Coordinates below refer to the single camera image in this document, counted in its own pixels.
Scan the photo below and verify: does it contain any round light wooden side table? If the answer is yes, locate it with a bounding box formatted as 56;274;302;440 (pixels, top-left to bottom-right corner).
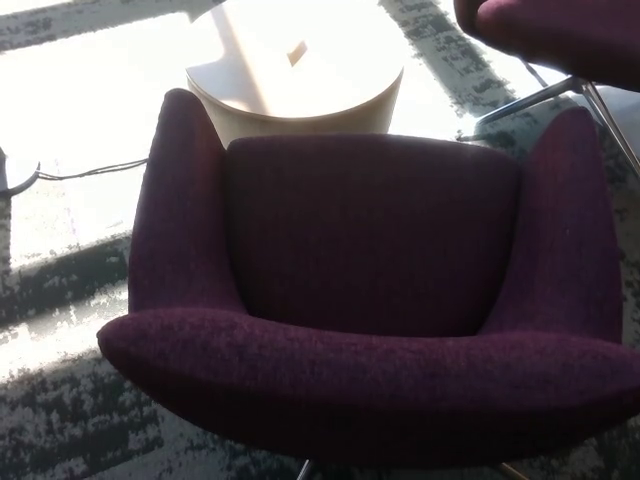
184;0;405;149

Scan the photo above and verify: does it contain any purple upholstered armchair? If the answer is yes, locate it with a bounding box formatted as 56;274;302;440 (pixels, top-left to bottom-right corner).
97;88;640;480

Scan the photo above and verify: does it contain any purple chair with chrome legs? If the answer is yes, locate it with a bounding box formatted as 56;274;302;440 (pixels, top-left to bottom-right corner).
453;0;640;177

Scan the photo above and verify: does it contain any thin black floor cable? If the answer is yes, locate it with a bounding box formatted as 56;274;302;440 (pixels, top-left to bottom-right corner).
34;156;150;182

